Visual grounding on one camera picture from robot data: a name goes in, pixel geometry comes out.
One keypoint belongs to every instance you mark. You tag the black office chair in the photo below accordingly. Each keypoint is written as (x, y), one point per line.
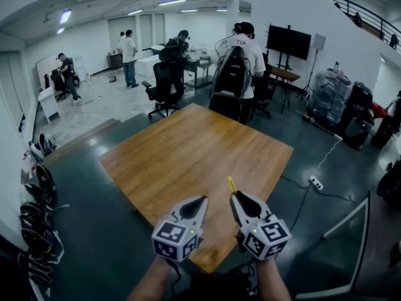
(58, 83)
(264, 86)
(164, 86)

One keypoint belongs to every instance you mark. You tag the plastic wrapped pallet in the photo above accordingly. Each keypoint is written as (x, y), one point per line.
(330, 96)

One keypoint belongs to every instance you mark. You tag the wooden table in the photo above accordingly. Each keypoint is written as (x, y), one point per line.
(188, 155)

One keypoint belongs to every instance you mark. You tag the small wooden desk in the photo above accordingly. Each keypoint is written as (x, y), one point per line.
(285, 74)

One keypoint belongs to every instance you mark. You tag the black balcony railing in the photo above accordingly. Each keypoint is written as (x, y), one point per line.
(369, 17)

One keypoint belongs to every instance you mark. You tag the black television on stand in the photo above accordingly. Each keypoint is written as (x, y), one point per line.
(288, 42)

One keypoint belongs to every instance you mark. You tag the ceiling light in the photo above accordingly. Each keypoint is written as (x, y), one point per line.
(189, 10)
(65, 16)
(135, 12)
(172, 2)

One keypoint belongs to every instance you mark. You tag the black machine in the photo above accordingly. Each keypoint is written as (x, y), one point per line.
(357, 114)

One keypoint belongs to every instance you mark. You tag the small yellow object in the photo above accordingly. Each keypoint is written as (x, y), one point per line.
(231, 185)

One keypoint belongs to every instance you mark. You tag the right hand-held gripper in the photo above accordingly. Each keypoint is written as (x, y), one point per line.
(269, 235)

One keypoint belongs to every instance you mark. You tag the brown cabinet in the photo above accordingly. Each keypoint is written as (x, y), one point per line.
(114, 61)

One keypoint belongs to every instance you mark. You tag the white backpack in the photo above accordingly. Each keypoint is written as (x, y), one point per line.
(44, 146)

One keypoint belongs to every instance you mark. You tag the white power strip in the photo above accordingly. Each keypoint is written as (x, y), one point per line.
(315, 182)

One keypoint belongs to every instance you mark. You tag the white panel on tripod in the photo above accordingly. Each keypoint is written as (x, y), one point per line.
(319, 42)

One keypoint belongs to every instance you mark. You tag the person's right forearm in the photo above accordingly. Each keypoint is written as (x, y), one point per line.
(272, 281)

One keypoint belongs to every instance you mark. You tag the black backpack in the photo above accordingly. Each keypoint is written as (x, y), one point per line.
(36, 215)
(40, 256)
(45, 180)

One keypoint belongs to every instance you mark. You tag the person's left forearm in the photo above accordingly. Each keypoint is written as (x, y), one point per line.
(153, 281)

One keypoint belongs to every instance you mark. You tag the red table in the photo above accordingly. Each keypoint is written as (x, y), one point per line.
(380, 110)

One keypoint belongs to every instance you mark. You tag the black bag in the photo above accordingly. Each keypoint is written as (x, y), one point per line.
(390, 187)

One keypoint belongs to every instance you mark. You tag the person's dark clothing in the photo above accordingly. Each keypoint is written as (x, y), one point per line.
(219, 287)

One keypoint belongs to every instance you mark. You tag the black desk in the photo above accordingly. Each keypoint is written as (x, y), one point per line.
(197, 66)

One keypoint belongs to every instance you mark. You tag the whiteboard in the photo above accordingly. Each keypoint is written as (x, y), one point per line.
(45, 67)

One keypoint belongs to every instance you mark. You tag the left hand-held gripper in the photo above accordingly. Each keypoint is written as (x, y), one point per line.
(175, 240)

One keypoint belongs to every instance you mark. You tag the small white table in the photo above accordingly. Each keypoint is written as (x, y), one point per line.
(48, 102)

